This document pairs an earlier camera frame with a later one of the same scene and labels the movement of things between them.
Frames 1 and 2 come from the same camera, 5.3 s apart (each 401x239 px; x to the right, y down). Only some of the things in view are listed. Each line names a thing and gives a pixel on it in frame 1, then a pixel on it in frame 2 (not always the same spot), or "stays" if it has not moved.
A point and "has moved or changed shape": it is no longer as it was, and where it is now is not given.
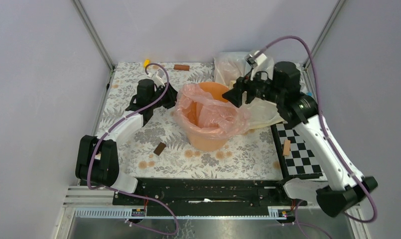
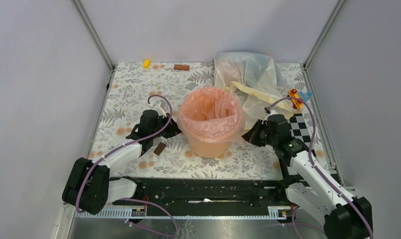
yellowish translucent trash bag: (261, 113) stays
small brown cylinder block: (181, 67) stays
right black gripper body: (256, 88) → (261, 136)
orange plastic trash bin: (208, 117) has moved or changed shape
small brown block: (159, 149) stays
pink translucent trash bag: (206, 115) has moved or changed shape
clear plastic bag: (229, 66) stays
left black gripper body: (169, 99) → (169, 131)
